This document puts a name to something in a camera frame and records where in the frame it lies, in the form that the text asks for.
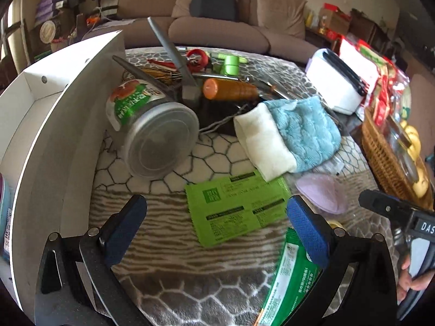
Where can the clear barcode packet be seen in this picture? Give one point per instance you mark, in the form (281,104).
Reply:
(331,166)

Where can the blue wet wipes pack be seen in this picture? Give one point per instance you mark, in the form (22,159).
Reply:
(5,217)

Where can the brown sofa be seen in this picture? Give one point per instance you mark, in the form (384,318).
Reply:
(221,35)

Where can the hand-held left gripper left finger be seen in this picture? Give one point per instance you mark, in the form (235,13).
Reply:
(127,224)

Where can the purple tissue packs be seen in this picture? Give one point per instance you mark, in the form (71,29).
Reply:
(51,6)

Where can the white plastic box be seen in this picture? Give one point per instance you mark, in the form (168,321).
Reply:
(334,81)

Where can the pile of red snack packets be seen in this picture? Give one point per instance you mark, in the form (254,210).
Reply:
(370,71)

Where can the wicker basket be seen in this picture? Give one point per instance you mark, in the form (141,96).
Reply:
(380,149)

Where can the grey kitchen knife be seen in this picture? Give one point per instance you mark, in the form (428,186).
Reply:
(176,61)

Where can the cardboard box red print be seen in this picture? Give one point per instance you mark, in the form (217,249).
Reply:
(334,20)

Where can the dark grey utensil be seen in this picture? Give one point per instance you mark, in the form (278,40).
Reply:
(139,73)

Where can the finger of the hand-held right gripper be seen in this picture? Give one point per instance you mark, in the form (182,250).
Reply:
(377,201)

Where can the white cardboard box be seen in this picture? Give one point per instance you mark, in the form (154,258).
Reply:
(68,115)

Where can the green and white packet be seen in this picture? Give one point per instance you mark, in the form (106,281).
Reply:
(292,288)

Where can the green sachet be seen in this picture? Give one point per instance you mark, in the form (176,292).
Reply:
(234,210)

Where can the person's right hand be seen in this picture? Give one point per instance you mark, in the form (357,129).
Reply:
(409,283)

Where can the round printed tin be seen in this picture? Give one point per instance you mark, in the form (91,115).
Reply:
(50,31)

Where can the dark grey cushion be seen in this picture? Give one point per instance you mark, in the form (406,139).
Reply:
(212,5)

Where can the patterned grey tablecloth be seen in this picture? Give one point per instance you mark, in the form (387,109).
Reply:
(170,244)

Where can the red kitchen gadget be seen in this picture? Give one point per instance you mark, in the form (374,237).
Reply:
(197,57)

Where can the plastic jar green label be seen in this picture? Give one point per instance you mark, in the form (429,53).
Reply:
(159,139)

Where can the small green bottle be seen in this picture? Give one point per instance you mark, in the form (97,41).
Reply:
(229,66)

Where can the yellow fruit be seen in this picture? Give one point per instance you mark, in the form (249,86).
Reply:
(421,183)
(413,139)

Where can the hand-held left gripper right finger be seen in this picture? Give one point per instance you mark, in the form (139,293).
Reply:
(306,234)

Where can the blue and white towel mitt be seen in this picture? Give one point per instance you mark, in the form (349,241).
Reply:
(299,132)

